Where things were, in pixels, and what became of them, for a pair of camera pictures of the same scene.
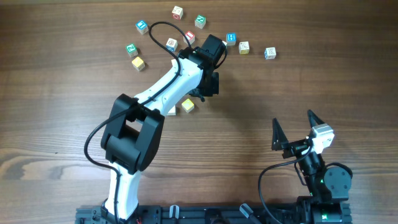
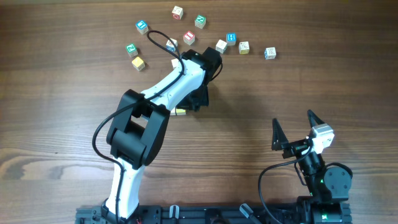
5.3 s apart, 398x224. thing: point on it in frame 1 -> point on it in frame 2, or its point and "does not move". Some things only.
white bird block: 175,64 does not move
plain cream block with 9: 172,111 does not move
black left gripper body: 208,89 -> 195,99
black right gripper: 280,142 does not move
